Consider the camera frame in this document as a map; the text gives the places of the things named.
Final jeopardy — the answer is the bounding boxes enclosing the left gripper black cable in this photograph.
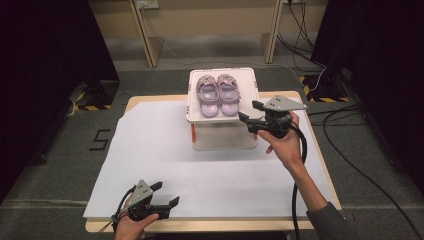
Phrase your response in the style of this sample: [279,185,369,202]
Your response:
[110,185,137,234]

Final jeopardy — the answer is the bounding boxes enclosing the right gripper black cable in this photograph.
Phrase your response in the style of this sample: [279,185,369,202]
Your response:
[289,121,309,240]

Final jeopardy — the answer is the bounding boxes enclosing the striped-tape stand base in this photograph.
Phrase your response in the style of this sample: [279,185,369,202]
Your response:
[299,74,351,104]
[70,79,121,112]

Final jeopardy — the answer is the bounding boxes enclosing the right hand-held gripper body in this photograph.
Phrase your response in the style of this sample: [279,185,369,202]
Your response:
[247,94,308,140]

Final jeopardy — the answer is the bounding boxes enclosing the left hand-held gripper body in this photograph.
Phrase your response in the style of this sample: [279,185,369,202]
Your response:
[128,179,171,222]

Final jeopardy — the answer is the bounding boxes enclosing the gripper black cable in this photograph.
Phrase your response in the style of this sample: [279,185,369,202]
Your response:
[289,121,309,240]
[110,185,137,234]

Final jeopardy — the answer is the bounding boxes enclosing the pink child sandal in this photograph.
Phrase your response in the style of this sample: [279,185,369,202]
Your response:
[195,74,220,119]
[216,73,241,118]

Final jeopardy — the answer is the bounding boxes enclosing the black curtain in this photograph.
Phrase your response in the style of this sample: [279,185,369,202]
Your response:
[310,0,424,191]
[0,0,120,203]

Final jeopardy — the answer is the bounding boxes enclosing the bundle of black cables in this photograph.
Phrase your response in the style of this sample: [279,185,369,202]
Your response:
[275,0,327,73]

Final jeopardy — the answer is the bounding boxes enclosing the white wall socket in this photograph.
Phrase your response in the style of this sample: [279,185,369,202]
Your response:
[135,0,161,10]

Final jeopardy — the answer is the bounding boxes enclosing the long black floor cable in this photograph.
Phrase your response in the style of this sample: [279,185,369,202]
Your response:
[307,102,424,240]

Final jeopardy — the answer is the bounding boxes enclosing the white table cloth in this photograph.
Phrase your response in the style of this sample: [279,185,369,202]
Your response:
[83,97,337,220]

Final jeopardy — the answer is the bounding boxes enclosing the white plastic storage box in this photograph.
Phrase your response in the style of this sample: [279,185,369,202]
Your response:
[185,67,264,152]

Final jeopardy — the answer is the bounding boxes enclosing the person's right hand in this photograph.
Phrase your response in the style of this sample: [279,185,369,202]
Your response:
[257,111,305,171]

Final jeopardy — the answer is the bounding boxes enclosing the person's left hand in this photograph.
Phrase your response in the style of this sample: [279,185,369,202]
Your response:
[114,213,161,240]

